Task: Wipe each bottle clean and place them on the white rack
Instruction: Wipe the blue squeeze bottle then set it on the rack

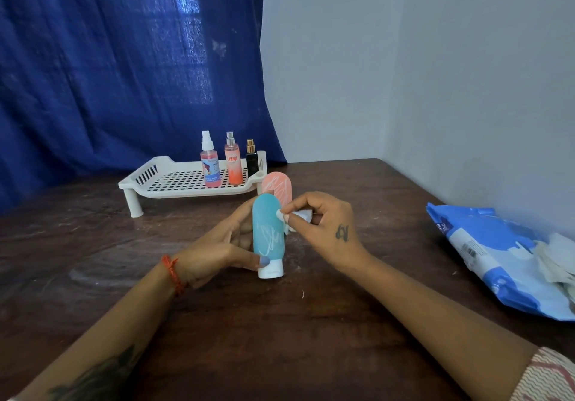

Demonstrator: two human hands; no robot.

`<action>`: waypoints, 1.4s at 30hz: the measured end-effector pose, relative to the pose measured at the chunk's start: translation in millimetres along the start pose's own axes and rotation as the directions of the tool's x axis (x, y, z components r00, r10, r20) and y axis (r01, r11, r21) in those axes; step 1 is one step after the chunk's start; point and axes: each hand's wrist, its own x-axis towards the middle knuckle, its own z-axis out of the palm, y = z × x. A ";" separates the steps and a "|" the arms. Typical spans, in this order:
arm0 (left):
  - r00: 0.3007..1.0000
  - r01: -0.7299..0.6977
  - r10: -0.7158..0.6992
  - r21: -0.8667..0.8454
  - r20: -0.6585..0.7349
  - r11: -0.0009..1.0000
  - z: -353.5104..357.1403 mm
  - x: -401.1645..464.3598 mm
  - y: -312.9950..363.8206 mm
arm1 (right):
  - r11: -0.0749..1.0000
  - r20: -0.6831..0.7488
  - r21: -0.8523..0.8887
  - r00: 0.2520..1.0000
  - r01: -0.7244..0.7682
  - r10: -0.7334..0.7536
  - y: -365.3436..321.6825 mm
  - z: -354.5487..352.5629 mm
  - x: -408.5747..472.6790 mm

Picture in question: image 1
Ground blue white wet wipes pack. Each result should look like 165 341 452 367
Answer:
425 202 575 322

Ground white wet wipe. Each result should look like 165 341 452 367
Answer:
275 209 314 224

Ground dark blue curtain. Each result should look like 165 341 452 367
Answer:
0 0 288 213

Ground dark wooden table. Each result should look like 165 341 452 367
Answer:
0 158 575 401

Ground pink squeeze bottle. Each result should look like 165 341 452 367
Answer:
261 171 293 233

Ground orange thread bracelet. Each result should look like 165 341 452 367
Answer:
161 254 186 297

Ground orange spray bottle silver cap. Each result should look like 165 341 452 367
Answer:
224 132 244 186

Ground black perfume bottle gold cap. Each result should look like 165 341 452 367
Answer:
246 139 259 177

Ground white perforated plastic rack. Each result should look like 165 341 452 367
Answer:
118 150 268 218

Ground person's right hand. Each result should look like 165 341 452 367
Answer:
280 191 374 276

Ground person's left hand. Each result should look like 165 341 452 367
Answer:
172 196 271 289

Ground patterned right sleeve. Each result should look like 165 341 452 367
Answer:
510 347 575 401

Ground pink spray bottle white cap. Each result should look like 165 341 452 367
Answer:
199 130 222 189

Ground person's left forearm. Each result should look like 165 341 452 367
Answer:
16 266 183 401

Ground teal squeeze bottle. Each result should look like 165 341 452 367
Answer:
252 193 287 280

